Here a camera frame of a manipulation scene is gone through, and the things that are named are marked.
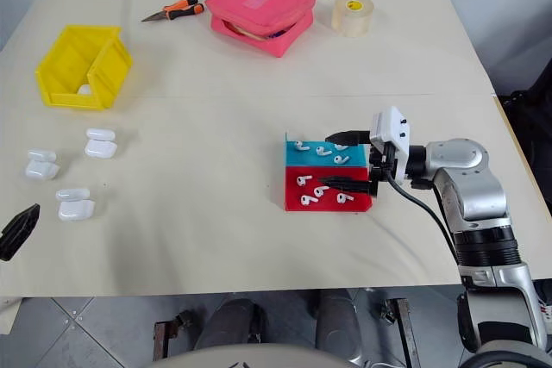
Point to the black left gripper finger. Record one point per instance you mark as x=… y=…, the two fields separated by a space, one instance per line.
x=19 y=230

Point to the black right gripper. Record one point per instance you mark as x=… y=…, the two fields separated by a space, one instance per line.
x=380 y=165

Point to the white earbud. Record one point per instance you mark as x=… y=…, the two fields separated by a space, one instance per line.
x=340 y=158
x=321 y=151
x=343 y=198
x=341 y=144
x=304 y=180
x=319 y=190
x=308 y=200
x=300 y=145

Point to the white earbud case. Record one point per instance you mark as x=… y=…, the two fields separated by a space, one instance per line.
x=75 y=210
x=100 y=148
x=41 y=170

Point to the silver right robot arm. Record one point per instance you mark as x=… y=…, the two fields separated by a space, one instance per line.
x=474 y=195

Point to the yellow plastic bin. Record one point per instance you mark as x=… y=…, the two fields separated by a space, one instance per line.
x=112 y=70

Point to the red tray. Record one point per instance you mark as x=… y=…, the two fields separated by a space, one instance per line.
x=358 y=201

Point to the clear tape roll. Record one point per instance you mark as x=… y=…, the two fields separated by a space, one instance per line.
x=351 y=14

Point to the pink fabric pouch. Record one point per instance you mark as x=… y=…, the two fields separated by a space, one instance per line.
x=259 y=1

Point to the black bag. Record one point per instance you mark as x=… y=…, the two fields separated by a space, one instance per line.
x=530 y=126

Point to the white rounded robot torso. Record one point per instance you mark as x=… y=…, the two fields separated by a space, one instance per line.
x=259 y=357

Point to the orange black pliers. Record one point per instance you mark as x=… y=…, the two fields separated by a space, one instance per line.
x=181 y=7

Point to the white red sneaker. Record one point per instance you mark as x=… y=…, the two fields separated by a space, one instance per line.
x=544 y=303

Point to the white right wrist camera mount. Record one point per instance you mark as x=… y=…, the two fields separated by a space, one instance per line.
x=390 y=126

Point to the rusty metal frame bar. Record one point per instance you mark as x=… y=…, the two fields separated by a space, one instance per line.
x=166 y=338
x=407 y=333

